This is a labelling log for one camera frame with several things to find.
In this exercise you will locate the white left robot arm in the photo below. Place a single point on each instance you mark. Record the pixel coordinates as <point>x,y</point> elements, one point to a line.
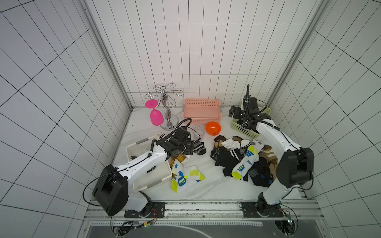
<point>113,190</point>

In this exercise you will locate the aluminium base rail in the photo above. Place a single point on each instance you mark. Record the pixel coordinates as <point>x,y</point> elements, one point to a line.
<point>209,212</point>

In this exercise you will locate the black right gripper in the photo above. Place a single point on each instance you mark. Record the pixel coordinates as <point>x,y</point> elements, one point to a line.
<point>248,100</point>

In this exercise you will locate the white perforated plastic basket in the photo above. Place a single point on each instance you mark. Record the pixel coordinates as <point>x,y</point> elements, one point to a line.
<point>162,172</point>

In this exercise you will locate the white sock neon yellow toe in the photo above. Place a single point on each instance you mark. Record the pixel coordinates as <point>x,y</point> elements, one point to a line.
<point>251,156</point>

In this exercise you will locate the pink perforated plastic basket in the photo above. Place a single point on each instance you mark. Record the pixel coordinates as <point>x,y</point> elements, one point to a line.
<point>202,111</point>

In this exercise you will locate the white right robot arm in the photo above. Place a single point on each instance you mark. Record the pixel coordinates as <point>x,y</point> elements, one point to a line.
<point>295,163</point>

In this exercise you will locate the brown tan striped sock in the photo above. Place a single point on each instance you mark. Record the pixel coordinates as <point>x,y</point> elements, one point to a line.
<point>268,153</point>

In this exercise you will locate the black white striped sock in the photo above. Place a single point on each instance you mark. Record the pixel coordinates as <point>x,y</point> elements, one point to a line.
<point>199,148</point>

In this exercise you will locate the black grey argyle sock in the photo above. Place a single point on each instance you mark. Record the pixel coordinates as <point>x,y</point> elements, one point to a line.
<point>228,159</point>

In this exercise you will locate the chrome glass holder stand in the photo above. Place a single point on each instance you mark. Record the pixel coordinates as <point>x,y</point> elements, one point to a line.
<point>163,92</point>

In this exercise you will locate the brown argyle sock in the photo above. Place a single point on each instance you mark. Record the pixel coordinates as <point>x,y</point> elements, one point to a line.
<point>216,147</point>

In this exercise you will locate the orange plastic bowl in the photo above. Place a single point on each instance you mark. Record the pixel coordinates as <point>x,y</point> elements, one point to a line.
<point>213,128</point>

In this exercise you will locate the pink plastic wine glass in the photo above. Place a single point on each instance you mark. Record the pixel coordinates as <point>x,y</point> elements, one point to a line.
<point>156,117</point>

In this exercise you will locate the green perforated plastic basket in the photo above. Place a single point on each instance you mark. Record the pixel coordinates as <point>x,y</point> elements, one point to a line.
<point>248,127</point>

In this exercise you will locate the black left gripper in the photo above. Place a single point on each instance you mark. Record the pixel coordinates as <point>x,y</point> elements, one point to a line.
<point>189,147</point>

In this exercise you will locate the clear plastic cup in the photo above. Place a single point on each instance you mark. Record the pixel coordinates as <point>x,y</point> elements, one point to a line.
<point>198,132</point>

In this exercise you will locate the white blue yellow sock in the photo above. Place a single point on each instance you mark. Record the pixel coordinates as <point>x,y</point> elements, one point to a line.
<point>185,177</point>

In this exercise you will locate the black sock blue squares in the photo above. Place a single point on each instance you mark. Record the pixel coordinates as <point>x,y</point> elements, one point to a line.
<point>260,173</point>

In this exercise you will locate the brown yellow plaid sock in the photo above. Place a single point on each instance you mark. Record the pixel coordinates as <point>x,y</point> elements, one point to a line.
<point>179,160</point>

